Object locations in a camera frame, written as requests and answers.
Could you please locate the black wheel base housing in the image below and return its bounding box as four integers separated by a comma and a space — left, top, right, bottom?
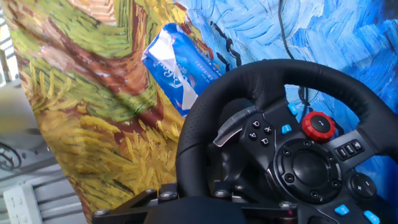
206, 98, 268, 200

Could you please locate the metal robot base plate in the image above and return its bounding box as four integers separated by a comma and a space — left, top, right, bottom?
18, 144, 57, 159

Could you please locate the black cable bundle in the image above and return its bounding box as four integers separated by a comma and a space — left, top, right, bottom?
0, 141, 23, 172

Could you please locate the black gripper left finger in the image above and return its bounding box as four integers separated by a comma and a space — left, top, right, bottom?
92, 182, 178, 224

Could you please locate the white power strip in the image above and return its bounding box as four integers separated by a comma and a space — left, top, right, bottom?
2, 183, 43, 224

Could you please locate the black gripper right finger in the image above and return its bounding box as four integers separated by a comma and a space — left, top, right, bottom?
213, 180, 299, 224

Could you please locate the blue tissue pack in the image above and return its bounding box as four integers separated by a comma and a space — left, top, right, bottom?
141, 22, 225, 118

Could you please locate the black racing steering wheel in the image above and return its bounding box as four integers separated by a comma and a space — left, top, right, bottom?
175, 58, 398, 224

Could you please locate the painted blue yellow tablecloth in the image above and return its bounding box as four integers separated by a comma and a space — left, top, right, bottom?
0, 0, 398, 223

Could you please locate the thin black wheel cable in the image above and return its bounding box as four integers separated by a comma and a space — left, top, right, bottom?
277, 0, 312, 113

